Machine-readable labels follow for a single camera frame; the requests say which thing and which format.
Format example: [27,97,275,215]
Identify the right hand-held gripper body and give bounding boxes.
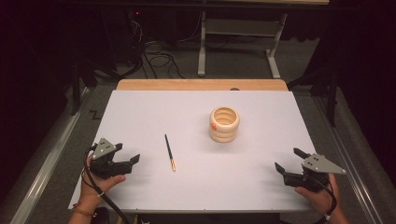
[281,152,347,193]

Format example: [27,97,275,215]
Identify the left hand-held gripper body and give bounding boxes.
[89,137,134,180]

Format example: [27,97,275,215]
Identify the dark pencil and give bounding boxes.
[163,133,177,173]

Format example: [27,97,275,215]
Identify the cream ringed pen holder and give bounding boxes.
[208,105,241,144]

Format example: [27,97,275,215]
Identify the person's right hand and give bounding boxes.
[294,173,339,215]

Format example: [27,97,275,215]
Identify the person's left hand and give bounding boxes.
[79,154,128,203]

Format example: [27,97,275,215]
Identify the white table board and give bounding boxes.
[67,90,322,215]

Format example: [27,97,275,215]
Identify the black metal stand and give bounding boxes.
[287,63,341,129]
[68,58,98,117]

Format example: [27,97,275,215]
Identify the wooden table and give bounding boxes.
[115,78,290,92]

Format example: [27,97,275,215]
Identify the aluminium floor rail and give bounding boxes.
[313,95,387,224]
[8,87,92,224]

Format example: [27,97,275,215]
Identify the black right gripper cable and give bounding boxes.
[306,176,339,224]

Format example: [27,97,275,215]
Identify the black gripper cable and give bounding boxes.
[81,143,132,224]
[306,176,339,224]

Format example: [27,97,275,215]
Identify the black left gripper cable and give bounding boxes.
[81,143,132,224]

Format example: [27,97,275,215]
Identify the orange bead bracelet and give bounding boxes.
[72,202,96,217]

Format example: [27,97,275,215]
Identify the black floor cables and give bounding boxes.
[139,39,187,80]

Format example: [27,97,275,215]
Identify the white metal desk frame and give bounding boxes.
[197,9,290,79]

